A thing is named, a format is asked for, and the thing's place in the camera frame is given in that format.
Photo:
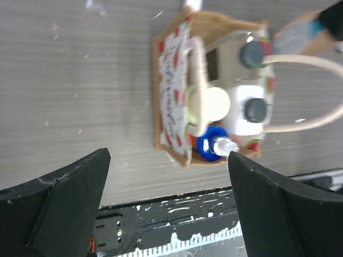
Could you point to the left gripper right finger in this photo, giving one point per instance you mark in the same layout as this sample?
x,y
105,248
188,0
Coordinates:
x,y
281,216

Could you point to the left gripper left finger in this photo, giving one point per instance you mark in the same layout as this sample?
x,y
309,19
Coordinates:
x,y
54,215

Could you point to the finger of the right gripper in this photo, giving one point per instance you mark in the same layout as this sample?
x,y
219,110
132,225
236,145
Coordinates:
x,y
332,19

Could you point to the clear bottle dark cap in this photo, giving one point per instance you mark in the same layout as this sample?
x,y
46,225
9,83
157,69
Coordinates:
x,y
232,60

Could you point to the brown canvas bag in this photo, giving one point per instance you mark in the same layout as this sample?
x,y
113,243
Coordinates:
x,y
171,51

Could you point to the blue spray bottle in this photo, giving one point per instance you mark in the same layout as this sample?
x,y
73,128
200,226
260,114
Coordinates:
x,y
214,144

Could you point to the white bottle grey cap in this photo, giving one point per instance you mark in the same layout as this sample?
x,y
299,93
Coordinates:
x,y
248,110

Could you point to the cream cap green bottle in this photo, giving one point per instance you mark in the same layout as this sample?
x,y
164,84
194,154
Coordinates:
x,y
217,104

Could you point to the aluminium front rail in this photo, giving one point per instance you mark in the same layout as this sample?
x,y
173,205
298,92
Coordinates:
x,y
329,180

